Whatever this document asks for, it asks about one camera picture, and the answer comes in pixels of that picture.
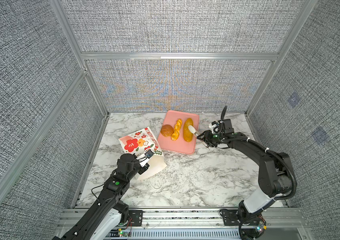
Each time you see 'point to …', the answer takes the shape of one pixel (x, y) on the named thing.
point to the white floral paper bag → (144, 146)
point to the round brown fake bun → (166, 130)
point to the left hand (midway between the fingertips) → (145, 153)
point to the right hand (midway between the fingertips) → (198, 138)
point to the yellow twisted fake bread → (176, 132)
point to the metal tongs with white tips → (192, 129)
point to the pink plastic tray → (180, 145)
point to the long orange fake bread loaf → (188, 135)
